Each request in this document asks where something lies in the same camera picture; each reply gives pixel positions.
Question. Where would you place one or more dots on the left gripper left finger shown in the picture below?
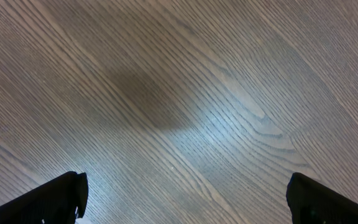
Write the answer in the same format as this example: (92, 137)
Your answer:
(61, 200)

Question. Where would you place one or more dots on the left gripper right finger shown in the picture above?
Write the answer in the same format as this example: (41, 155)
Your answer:
(313, 203)

